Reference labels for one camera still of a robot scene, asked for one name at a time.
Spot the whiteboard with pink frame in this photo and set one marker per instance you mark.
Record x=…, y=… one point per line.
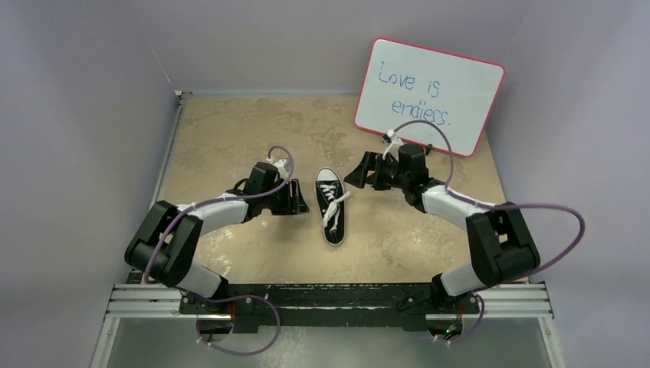
x=454, y=93

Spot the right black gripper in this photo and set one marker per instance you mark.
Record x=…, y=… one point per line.
x=375, y=171

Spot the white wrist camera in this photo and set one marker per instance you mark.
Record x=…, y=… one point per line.
x=284, y=167
x=392, y=142

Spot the white shoelace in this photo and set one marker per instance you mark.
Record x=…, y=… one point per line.
x=333, y=208

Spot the black white canvas sneaker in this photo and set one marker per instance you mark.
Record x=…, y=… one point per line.
x=328, y=176

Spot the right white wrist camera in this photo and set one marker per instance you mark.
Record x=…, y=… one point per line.
x=392, y=142

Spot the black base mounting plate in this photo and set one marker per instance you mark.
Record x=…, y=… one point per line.
x=412, y=307

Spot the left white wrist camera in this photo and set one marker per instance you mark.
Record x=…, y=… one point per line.
x=284, y=167

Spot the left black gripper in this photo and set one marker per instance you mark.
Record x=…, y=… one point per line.
x=293, y=205

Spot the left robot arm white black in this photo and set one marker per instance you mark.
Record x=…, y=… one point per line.
x=165, y=243

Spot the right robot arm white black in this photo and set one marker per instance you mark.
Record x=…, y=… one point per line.
x=500, y=244

